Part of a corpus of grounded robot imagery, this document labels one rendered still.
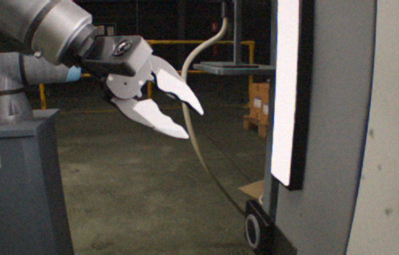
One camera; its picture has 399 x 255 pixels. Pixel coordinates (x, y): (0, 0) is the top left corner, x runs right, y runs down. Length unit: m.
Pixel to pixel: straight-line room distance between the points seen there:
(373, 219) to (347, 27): 0.20
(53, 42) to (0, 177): 0.63
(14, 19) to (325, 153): 0.44
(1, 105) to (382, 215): 0.95
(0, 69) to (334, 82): 0.88
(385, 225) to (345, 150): 0.09
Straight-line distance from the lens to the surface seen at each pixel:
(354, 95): 0.34
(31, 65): 0.98
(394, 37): 0.31
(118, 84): 0.43
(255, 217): 0.57
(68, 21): 0.44
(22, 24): 0.45
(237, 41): 0.82
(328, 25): 0.39
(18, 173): 0.97
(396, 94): 0.30
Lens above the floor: 0.83
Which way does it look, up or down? 13 degrees down
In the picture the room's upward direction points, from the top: straight up
